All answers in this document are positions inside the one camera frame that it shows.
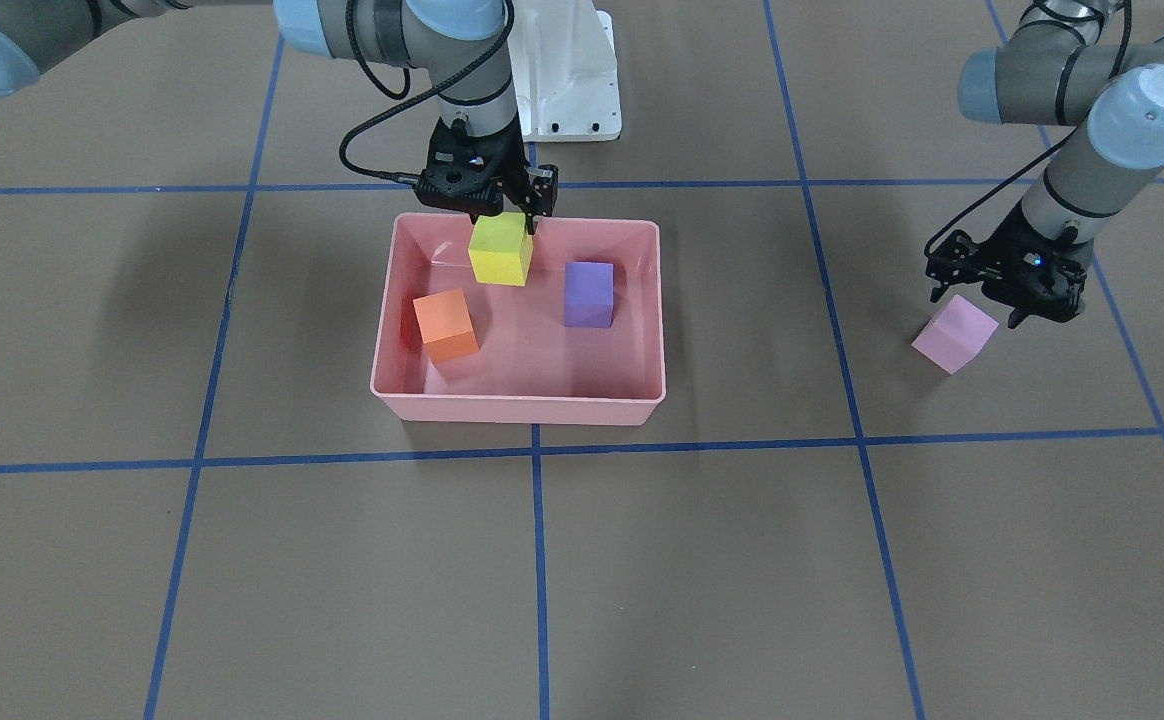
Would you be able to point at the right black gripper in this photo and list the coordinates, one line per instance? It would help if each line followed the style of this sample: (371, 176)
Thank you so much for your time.
(514, 174)

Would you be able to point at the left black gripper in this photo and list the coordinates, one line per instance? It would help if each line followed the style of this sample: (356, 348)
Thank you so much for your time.
(1004, 248)

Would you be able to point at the yellow foam block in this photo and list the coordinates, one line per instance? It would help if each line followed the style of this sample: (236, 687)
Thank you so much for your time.
(500, 249)

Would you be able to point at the pink foam block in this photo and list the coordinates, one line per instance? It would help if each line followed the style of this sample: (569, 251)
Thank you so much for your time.
(955, 335)

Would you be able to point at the purple foam block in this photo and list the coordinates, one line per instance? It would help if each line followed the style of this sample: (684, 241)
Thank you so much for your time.
(589, 295)

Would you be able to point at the orange foam block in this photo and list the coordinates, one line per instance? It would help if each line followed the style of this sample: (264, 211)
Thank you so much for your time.
(445, 326)

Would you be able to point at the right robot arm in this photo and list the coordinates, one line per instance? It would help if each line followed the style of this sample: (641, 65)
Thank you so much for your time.
(162, 65)

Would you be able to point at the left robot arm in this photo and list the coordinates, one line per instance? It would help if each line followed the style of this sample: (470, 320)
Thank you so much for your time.
(1053, 71)

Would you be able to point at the pink plastic bin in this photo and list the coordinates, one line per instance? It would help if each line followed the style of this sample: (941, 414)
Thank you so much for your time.
(530, 367)

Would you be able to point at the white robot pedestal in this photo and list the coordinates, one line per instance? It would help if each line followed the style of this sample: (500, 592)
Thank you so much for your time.
(565, 70)

